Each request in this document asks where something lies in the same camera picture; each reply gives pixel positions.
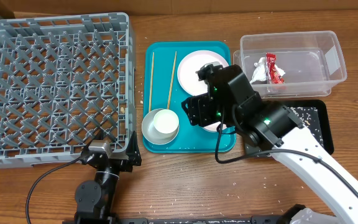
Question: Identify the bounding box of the wooden chopstick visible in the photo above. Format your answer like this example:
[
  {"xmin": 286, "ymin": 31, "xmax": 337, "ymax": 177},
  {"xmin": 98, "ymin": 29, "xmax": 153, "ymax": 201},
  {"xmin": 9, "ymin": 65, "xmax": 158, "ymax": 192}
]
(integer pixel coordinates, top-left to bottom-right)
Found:
[
  {"xmin": 167, "ymin": 51, "xmax": 177, "ymax": 110},
  {"xmin": 148, "ymin": 52, "xmax": 155, "ymax": 112}
]

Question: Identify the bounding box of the white tissue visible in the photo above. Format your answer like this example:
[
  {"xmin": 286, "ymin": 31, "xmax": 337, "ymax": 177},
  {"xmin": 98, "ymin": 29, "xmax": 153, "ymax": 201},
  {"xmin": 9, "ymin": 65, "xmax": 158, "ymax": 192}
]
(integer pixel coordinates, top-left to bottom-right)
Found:
[{"xmin": 250, "ymin": 57, "xmax": 267, "ymax": 84}]

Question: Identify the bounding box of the small white plate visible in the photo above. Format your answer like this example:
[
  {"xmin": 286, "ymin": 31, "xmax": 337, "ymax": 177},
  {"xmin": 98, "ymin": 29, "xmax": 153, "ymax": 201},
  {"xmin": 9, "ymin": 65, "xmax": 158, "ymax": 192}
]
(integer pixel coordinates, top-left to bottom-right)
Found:
[{"xmin": 203, "ymin": 122, "xmax": 221, "ymax": 133}]

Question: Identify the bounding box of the white cup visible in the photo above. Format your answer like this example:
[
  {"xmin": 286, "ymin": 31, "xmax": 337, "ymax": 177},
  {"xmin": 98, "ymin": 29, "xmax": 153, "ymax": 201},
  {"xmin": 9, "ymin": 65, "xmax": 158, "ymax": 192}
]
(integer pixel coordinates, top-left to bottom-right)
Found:
[{"xmin": 153, "ymin": 109, "xmax": 179, "ymax": 134}]

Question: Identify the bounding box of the grey dishwasher rack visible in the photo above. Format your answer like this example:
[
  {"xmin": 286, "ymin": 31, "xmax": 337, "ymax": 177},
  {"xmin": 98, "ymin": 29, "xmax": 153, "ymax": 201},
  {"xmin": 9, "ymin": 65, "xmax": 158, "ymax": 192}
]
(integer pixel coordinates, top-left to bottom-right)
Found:
[{"xmin": 0, "ymin": 12, "xmax": 136, "ymax": 169}]

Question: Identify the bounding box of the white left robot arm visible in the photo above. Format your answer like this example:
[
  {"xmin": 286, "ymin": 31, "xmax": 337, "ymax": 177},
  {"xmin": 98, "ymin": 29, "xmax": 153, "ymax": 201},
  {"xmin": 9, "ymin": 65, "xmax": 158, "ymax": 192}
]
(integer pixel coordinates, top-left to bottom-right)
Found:
[{"xmin": 74, "ymin": 130, "xmax": 126, "ymax": 224}]

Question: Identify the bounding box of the black tray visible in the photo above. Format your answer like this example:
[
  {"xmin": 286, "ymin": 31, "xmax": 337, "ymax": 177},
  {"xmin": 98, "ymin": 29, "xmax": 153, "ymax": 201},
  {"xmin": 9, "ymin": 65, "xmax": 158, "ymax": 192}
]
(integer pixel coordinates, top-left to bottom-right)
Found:
[{"xmin": 246, "ymin": 100, "xmax": 334, "ymax": 154}]

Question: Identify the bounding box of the red snack wrapper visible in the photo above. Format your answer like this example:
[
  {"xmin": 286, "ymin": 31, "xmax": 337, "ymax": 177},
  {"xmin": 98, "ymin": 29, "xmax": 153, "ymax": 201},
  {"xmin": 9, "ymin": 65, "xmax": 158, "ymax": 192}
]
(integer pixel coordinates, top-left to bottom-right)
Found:
[{"xmin": 265, "ymin": 53, "xmax": 285, "ymax": 84}]

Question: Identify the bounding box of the large white plate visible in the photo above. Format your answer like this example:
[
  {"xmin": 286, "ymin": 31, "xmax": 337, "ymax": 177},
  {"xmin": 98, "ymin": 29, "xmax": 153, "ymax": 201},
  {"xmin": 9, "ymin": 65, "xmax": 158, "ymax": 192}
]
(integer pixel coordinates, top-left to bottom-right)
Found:
[{"xmin": 177, "ymin": 50, "xmax": 229, "ymax": 96}]

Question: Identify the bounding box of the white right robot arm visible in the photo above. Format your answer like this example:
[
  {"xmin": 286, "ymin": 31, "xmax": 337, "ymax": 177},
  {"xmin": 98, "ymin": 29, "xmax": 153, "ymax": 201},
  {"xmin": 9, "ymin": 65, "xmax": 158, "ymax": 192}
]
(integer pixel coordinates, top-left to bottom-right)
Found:
[{"xmin": 181, "ymin": 63, "xmax": 358, "ymax": 223}]

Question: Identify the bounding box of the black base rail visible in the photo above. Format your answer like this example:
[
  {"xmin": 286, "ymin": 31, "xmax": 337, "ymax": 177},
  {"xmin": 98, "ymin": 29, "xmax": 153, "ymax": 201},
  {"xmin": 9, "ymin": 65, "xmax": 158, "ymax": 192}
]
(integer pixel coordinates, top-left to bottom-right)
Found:
[{"xmin": 62, "ymin": 203, "xmax": 338, "ymax": 224}]

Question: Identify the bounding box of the grey bowl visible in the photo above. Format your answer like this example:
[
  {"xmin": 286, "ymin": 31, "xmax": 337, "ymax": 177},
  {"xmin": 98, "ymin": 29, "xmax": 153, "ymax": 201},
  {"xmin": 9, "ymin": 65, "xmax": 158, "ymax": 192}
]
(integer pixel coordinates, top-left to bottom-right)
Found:
[{"xmin": 142, "ymin": 108, "xmax": 180, "ymax": 145}]

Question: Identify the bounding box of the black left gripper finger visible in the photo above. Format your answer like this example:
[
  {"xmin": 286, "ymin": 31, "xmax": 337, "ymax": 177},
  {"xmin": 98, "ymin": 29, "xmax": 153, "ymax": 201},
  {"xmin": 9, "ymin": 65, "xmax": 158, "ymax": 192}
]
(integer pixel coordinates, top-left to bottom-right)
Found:
[
  {"xmin": 126, "ymin": 131, "xmax": 142, "ymax": 166},
  {"xmin": 87, "ymin": 129, "xmax": 116, "ymax": 148}
]

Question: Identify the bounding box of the clear plastic bin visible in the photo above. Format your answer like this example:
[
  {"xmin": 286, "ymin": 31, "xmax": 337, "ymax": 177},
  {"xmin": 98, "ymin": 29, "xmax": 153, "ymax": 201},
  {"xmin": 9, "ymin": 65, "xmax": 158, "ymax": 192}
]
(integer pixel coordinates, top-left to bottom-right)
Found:
[{"xmin": 232, "ymin": 30, "xmax": 347, "ymax": 98}]

